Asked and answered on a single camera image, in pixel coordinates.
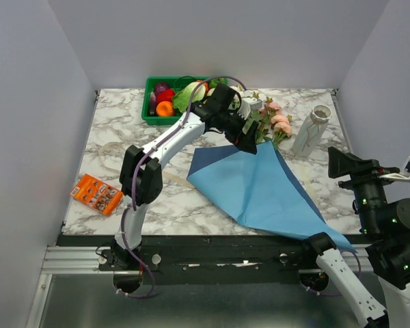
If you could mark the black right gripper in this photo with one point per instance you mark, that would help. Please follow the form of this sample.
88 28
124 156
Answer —
371 170

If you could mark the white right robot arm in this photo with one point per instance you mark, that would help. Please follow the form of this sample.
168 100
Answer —
386 225

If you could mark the white ribbed vase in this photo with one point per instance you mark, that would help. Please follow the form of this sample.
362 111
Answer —
311 131

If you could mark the green plastic basket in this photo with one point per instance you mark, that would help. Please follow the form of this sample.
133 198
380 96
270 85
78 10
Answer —
177 84

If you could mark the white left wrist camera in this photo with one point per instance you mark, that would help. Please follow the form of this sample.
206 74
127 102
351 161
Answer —
247 106

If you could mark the green toy cabbage leaf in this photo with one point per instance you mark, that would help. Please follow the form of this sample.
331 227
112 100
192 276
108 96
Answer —
181 99

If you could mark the green toy bell pepper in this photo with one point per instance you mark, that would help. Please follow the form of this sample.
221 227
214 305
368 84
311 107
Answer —
213 83

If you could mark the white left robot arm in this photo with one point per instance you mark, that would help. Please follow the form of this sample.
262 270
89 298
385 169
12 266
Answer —
141 175

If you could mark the beige printed ribbon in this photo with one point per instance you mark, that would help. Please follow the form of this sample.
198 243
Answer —
111 148

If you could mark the pink artificial flower bouquet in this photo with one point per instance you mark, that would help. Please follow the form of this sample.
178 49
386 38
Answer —
273 123

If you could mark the orange snack box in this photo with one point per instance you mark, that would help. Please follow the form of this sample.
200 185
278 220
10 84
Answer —
97 195

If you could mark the purple toy onion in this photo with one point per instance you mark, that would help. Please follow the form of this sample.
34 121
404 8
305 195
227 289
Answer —
160 87

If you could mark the orange toy carrot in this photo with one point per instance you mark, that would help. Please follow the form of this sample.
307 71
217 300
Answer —
205 85

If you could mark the blue wrapping paper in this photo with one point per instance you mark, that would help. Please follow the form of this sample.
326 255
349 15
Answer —
259 191

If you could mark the purple toy eggplant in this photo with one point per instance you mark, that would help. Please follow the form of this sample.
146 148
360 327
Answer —
152 104

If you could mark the orange toy fruit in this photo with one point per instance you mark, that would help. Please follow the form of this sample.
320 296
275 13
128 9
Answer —
165 109

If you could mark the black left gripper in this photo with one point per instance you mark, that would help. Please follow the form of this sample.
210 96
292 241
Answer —
246 143

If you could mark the red toy pepper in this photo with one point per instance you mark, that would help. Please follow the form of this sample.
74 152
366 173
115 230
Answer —
165 96

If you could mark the aluminium frame rail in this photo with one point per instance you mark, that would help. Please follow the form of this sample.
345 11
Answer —
70 260

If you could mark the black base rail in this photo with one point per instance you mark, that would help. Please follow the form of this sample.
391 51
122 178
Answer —
214 260

